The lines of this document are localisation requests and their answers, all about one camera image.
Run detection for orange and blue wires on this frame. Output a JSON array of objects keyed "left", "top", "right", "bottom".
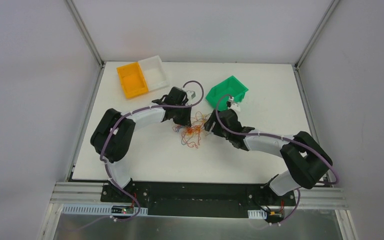
[{"left": 172, "top": 111, "right": 214, "bottom": 149}]

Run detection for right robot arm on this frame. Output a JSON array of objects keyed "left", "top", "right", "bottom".
[{"left": 204, "top": 109, "right": 333, "bottom": 205}]

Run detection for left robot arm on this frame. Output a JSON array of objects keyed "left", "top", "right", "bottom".
[{"left": 90, "top": 87, "right": 196, "bottom": 203}]

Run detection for green plastic bin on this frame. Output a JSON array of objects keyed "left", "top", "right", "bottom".
[{"left": 205, "top": 75, "right": 249, "bottom": 111}]

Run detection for white plastic bin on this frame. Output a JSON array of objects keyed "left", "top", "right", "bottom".
[{"left": 138, "top": 55, "right": 170, "bottom": 92}]

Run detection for orange plastic bin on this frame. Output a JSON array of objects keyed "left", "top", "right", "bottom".
[{"left": 116, "top": 62, "right": 149, "bottom": 99}]

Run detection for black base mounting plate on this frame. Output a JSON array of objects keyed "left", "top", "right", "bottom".
[{"left": 100, "top": 181, "right": 296, "bottom": 218}]

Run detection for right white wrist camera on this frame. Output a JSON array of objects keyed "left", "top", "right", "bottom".
[{"left": 226, "top": 96, "right": 241, "bottom": 113}]

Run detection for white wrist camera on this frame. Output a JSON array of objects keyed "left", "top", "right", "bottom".
[
  {"left": 226, "top": 96, "right": 241, "bottom": 113},
  {"left": 183, "top": 90, "right": 196, "bottom": 106}
]

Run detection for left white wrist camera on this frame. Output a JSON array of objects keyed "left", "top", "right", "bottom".
[{"left": 183, "top": 90, "right": 196, "bottom": 106}]

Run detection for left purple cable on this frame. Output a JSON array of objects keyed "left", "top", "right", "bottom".
[{"left": 62, "top": 80, "right": 205, "bottom": 229}]

